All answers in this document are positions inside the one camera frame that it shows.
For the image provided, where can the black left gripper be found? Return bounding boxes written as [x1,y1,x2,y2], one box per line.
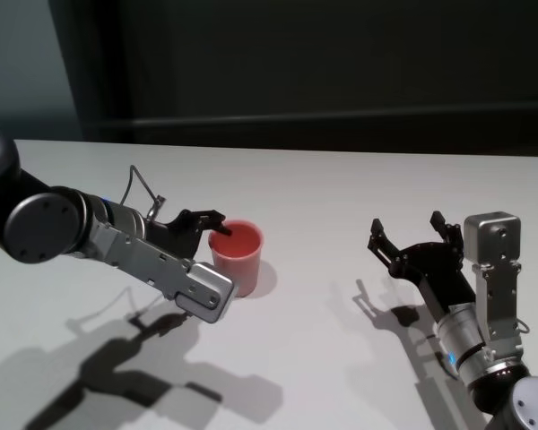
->
[143,208,234,264]

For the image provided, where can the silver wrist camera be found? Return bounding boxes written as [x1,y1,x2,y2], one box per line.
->
[91,222,235,324]
[463,211,525,355]

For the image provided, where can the black frame post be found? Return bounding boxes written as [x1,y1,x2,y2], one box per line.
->
[96,0,135,140]

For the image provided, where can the left arm cable with plug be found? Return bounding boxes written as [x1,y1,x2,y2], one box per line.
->
[118,165,168,221]

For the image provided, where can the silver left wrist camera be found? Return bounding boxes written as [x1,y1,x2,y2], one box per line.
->
[91,222,235,324]

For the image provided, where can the dark grey table edge rail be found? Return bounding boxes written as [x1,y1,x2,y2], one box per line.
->
[82,116,538,131]

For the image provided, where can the pink plastic cup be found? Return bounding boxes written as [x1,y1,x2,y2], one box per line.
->
[208,218,265,298]

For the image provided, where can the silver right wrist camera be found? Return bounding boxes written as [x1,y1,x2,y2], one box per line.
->
[463,211,525,355]

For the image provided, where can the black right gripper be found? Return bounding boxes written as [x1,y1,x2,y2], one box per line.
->
[366,210,477,323]

